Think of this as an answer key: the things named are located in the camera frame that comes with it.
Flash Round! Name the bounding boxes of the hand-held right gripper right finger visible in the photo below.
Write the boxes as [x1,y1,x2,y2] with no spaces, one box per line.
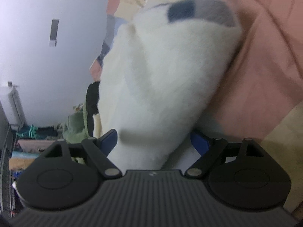
[184,130,265,179]

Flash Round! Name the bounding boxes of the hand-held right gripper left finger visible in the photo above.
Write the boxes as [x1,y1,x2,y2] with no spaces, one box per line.
[43,129,123,179]

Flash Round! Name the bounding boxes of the white sweater with blue stripes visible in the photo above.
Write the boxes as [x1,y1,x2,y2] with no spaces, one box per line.
[93,0,244,171]

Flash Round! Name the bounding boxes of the green clothes hangers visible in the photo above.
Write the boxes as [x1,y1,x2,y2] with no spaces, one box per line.
[16,125,39,139]

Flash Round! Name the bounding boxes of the green fleece jacket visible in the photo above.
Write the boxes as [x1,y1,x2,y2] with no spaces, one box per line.
[62,103,95,145]

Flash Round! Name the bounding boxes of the black jacket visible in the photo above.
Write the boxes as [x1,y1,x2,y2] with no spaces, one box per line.
[85,81,100,114]

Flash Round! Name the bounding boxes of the dark hanging garment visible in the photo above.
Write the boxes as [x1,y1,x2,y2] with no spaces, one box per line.
[37,127,59,138]

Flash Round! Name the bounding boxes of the tan trousers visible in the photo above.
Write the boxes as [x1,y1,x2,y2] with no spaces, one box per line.
[18,139,55,152]

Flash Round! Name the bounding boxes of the light blue garment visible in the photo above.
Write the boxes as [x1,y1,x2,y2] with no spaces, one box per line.
[11,151,42,159]

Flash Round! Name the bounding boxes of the beige coat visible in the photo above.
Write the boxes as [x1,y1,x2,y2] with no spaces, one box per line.
[9,158,34,171]

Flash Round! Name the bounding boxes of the white air conditioner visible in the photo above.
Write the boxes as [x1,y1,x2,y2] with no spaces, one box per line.
[0,81,27,126]

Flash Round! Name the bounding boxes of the patchwork quilt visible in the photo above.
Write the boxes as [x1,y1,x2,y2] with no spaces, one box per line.
[89,0,303,218]

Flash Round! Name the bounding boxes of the grey wall switch panel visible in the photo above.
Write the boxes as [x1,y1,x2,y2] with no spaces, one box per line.
[49,19,60,48]

